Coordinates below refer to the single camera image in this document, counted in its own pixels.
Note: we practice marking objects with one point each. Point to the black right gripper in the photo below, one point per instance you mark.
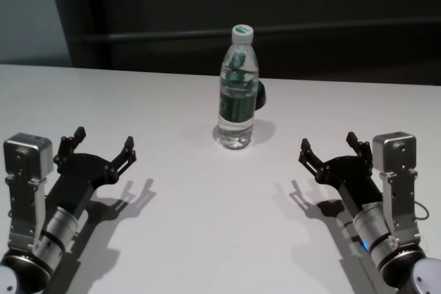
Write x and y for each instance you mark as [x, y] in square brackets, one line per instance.
[355, 177]

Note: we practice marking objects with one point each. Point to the black green push button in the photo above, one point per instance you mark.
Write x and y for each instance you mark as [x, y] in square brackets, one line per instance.
[262, 96]

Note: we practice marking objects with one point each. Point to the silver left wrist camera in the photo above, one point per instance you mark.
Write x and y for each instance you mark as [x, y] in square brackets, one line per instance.
[27, 156]

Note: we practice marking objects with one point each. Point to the thin grey wall rail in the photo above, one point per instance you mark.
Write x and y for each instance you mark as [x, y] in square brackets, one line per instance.
[155, 36]

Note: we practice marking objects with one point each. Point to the clear plastic water bottle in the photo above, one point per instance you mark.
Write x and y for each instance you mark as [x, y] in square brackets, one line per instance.
[237, 101]

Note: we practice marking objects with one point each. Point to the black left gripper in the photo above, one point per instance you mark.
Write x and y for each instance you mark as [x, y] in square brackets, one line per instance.
[81, 173]

